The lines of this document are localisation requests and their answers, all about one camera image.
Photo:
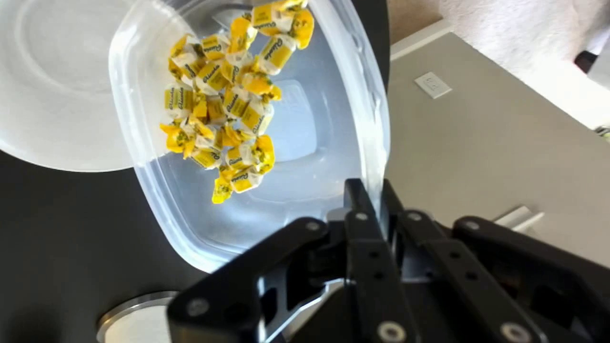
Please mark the white plastic strip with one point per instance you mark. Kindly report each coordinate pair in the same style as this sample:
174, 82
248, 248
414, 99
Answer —
517, 219

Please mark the white ceramic bowl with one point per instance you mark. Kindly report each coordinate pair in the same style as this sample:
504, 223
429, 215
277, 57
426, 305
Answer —
58, 82

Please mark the grey robot mounting platform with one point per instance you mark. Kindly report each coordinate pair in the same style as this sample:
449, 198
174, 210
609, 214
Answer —
496, 153

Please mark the clear plastic candy container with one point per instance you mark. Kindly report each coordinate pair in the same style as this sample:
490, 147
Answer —
317, 139

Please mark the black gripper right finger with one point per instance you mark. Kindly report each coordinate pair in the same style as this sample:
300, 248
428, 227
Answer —
483, 286

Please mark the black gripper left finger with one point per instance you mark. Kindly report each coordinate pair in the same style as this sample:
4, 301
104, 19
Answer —
374, 278

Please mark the white label sticker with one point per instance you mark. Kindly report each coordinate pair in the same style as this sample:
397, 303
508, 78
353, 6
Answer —
433, 84

